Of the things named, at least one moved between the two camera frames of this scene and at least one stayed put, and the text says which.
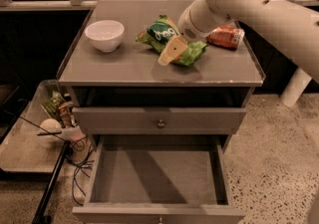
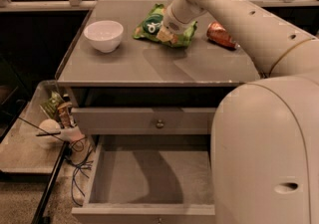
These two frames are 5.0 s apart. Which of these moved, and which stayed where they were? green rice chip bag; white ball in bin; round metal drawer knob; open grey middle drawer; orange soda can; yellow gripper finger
Moved: green rice chip bag; yellow gripper finger
Stayed: open grey middle drawer; white ball in bin; orange soda can; round metal drawer knob
